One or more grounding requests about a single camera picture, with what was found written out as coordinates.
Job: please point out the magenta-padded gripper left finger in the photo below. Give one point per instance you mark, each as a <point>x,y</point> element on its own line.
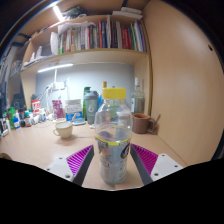
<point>78,161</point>

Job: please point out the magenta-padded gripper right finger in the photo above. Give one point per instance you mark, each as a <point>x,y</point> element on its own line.
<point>146,160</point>

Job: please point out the clear yellow-capped drink bottle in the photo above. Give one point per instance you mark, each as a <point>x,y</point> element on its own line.
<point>113,156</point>

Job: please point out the cream ceramic cup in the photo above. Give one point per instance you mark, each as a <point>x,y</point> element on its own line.
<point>64,130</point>

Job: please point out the brown ceramic mug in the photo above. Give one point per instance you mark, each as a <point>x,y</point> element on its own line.
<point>141,124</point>

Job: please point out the spoon in cup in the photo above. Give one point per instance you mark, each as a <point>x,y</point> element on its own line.
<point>73,118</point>

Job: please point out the blue and white carton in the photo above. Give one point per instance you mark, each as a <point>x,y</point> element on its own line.
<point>73,109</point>

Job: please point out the grey shaker bottle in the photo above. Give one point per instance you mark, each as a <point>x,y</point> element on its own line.
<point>91,106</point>

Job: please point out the magenta snack packet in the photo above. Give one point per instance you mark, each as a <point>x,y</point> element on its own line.
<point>58,108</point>

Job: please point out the clear glass bottle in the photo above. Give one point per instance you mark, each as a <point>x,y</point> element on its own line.
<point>137,100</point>

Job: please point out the tall green bottle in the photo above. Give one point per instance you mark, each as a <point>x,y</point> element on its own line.
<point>85,100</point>

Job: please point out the red and white can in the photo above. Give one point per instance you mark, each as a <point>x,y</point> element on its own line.
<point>36,107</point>

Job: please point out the slim yellow-capped bottle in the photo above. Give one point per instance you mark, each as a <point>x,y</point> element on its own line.
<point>104,84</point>

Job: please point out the wooden shelf unit with books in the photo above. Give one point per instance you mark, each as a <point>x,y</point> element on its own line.
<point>100,53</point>

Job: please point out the white light tube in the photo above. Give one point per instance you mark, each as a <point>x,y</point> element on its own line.
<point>58,12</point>

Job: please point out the white wall power socket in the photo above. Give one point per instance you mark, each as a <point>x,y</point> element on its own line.
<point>58,85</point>

